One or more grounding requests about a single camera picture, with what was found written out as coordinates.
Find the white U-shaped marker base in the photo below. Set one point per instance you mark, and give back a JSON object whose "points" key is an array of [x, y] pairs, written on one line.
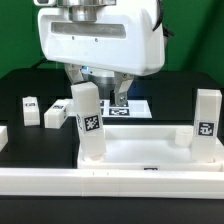
{"points": [[58, 113]]}

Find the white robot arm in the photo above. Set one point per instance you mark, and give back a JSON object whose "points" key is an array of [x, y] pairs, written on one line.
{"points": [[85, 11]]}

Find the white desk top tray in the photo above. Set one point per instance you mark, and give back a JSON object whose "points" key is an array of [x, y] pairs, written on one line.
{"points": [[152, 148]]}

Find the white L-shaped obstacle fence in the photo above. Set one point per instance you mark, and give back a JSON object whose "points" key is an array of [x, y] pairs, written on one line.
{"points": [[111, 183]]}

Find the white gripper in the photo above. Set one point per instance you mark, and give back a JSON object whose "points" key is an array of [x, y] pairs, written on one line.
{"points": [[123, 39]]}

